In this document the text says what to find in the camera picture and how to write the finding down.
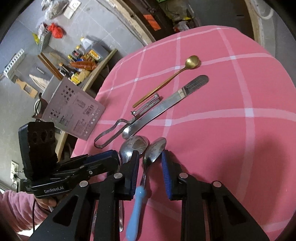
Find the large steel spoon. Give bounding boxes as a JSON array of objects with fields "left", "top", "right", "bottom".
[{"left": 119, "top": 136, "right": 149, "bottom": 232}]

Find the blue handled spoon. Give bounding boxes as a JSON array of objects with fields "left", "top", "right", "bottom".
[{"left": 125, "top": 137, "right": 167, "bottom": 241}]

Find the left hand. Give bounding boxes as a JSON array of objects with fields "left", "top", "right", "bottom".
[{"left": 35, "top": 198, "right": 57, "bottom": 210}]

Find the steel grater file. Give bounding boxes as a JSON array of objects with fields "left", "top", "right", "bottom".
[{"left": 122, "top": 75, "right": 209, "bottom": 139}]

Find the steel peeler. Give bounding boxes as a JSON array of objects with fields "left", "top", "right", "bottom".
[{"left": 94, "top": 93, "right": 161, "bottom": 149}]

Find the white perforated utensil holder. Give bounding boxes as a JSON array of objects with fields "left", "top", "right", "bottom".
[{"left": 41, "top": 78, "right": 105, "bottom": 140}]

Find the pink checked tablecloth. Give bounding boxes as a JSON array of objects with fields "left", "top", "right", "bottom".
[{"left": 73, "top": 26, "right": 295, "bottom": 240}]

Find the hanging beige towel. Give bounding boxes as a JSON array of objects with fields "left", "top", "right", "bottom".
[{"left": 29, "top": 74, "right": 49, "bottom": 91}]

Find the wooden grater board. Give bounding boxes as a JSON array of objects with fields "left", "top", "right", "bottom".
[{"left": 16, "top": 78, "right": 38, "bottom": 99}]

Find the gold long spoon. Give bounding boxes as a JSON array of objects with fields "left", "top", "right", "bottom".
[{"left": 132, "top": 55, "right": 201, "bottom": 108}]

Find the orange snack packet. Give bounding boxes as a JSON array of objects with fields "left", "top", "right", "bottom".
[{"left": 70, "top": 61, "right": 97, "bottom": 71}]

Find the large oil jug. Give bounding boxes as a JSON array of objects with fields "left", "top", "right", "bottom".
[{"left": 80, "top": 37, "right": 109, "bottom": 61}]

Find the red plastic bag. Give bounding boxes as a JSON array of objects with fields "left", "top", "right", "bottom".
[{"left": 48, "top": 23, "right": 66, "bottom": 39}]

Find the white wall rack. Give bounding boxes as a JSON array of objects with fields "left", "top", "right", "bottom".
[{"left": 3, "top": 49, "right": 25, "bottom": 79}]

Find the grey wall basket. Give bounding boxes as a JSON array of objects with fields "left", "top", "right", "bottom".
[{"left": 38, "top": 29, "right": 51, "bottom": 52}]

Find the clear bag on wall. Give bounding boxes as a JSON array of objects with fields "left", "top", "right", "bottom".
[{"left": 41, "top": 0, "right": 69, "bottom": 20}]

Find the wall socket plate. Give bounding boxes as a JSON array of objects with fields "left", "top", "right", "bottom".
[{"left": 63, "top": 0, "right": 81, "bottom": 20}]

